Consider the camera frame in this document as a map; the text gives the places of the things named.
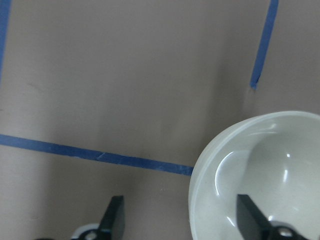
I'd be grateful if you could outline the white ceramic bowl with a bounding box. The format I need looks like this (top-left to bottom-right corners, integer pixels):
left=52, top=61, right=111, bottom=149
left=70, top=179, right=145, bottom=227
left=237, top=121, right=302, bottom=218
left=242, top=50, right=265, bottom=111
left=188, top=111, right=320, bottom=240

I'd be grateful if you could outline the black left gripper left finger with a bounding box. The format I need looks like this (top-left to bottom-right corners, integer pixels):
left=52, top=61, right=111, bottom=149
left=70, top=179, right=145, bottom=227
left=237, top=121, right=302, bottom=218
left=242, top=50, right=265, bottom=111
left=97, top=195, right=125, bottom=240

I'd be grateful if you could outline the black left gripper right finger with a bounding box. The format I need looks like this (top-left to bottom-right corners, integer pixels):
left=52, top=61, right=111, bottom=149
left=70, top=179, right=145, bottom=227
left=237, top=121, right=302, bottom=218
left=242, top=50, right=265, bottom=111
left=236, top=194, right=272, bottom=240

